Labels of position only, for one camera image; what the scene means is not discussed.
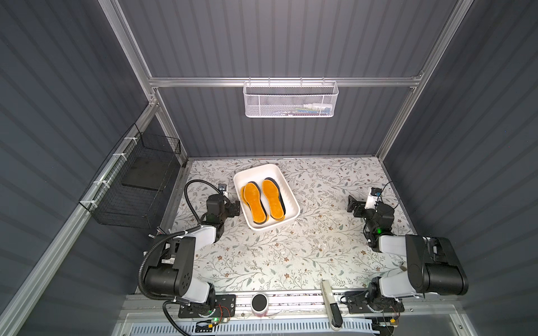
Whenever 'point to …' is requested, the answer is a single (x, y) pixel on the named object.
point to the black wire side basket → (129, 190)
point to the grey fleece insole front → (265, 211)
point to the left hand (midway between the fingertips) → (228, 200)
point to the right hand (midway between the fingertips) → (364, 197)
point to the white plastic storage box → (265, 199)
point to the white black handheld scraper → (332, 309)
